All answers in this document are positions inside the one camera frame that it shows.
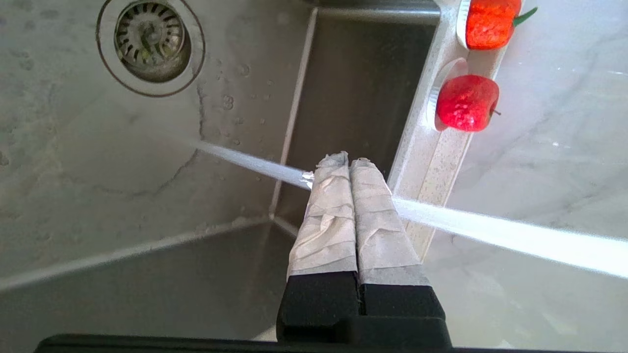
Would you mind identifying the round metal drain strainer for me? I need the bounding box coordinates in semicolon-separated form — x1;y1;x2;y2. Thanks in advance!
96;0;206;97

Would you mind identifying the red apple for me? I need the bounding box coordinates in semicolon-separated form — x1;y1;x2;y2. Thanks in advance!
437;75;502;132

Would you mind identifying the red tomato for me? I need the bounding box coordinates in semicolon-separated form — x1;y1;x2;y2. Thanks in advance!
465;0;538;50

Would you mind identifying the stainless steel sink basin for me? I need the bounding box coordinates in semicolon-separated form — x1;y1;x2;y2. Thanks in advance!
0;0;442;340

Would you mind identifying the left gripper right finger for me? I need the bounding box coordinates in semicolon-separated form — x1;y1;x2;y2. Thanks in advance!
349;158;452;346

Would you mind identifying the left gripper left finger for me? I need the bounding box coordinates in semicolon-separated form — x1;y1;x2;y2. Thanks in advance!
277;152;361;342

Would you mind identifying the running water stream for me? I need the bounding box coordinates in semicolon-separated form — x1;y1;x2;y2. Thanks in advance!
196;140;628;280

